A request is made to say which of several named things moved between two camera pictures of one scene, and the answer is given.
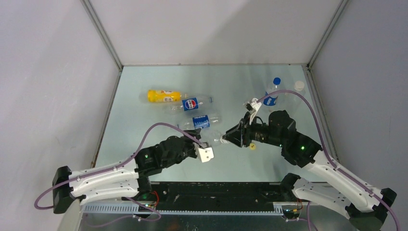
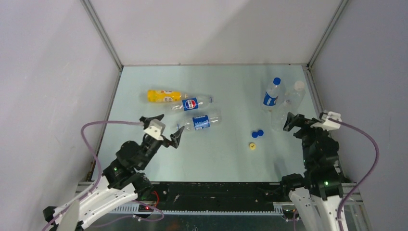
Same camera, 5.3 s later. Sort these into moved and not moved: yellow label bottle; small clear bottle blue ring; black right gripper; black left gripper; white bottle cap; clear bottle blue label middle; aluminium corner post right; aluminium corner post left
Moved: black left gripper; small clear bottle blue ring; black right gripper
Not moved: yellow label bottle; clear bottle blue label middle; aluminium corner post right; white bottle cap; aluminium corner post left
